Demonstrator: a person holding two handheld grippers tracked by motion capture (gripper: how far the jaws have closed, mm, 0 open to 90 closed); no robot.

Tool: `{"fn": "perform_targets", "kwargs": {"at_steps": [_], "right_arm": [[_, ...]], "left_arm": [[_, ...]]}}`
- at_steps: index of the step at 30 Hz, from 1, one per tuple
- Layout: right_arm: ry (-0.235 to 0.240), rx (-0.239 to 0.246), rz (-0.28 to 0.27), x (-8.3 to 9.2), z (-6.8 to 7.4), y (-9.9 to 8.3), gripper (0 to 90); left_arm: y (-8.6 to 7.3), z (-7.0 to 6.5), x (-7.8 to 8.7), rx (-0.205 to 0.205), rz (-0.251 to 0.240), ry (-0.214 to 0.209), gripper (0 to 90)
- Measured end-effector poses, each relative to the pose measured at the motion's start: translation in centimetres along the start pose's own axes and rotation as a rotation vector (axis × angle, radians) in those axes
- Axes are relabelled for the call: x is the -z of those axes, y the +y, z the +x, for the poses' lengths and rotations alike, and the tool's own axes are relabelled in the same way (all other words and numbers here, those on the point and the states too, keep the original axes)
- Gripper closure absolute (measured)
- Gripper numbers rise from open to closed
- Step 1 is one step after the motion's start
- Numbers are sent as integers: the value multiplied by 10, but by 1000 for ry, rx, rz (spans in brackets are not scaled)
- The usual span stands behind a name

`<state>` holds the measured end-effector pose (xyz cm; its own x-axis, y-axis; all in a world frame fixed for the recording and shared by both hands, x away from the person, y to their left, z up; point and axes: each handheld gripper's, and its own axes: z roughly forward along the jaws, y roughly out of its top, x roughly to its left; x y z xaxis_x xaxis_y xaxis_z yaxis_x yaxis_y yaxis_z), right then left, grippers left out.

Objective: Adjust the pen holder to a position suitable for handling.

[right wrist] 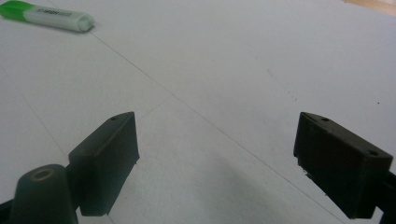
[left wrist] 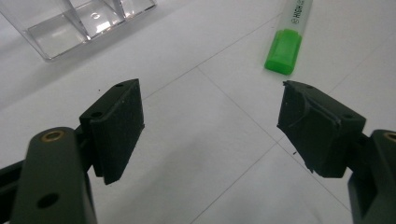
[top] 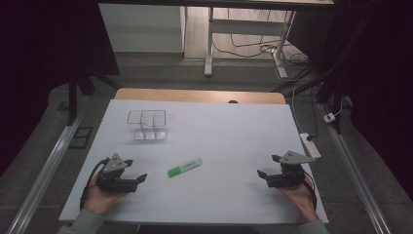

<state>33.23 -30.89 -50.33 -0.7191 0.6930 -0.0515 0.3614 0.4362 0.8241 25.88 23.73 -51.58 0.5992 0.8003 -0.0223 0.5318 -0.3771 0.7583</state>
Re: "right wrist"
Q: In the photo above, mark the white table mat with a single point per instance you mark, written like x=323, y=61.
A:
x=218, y=77

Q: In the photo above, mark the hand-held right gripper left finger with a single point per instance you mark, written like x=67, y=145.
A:
x=106, y=161

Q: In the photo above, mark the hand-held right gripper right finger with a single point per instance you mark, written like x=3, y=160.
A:
x=339, y=161

